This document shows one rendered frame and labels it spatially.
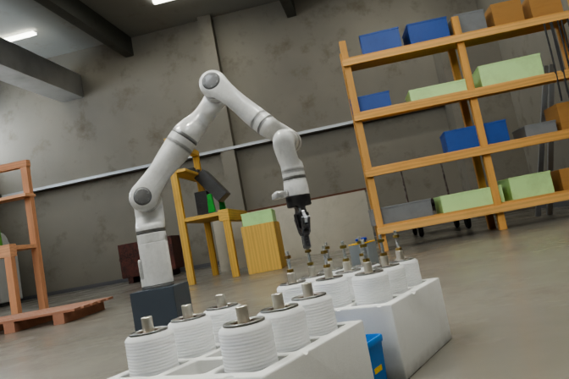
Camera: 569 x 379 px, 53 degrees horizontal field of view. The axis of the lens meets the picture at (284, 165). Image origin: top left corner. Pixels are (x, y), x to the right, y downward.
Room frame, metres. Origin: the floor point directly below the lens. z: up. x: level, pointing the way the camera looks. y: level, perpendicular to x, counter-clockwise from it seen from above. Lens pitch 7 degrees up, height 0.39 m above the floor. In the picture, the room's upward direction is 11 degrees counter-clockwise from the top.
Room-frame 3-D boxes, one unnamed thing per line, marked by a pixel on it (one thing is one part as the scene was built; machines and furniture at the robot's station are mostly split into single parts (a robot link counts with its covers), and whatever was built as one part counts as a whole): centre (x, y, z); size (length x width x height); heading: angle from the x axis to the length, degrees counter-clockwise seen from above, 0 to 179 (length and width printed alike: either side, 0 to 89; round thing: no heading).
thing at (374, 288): (1.50, -0.16, 0.16); 0.10 x 0.10 x 0.18
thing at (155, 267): (1.80, 0.45, 0.39); 0.09 x 0.09 x 0.17; 82
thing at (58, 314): (5.20, 2.47, 0.05); 1.20 x 0.82 x 0.11; 82
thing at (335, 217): (8.96, 0.04, 0.42); 2.45 x 0.78 x 0.83; 83
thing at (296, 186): (1.72, 0.00, 0.53); 0.11 x 0.09 x 0.06; 101
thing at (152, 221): (1.80, 0.45, 0.54); 0.09 x 0.09 x 0.17; 6
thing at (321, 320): (1.23, 0.00, 0.16); 0.10 x 0.10 x 0.18
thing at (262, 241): (7.39, 0.77, 0.89); 1.38 x 1.23 x 1.79; 172
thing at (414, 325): (1.66, -0.12, 0.09); 0.39 x 0.39 x 0.18; 59
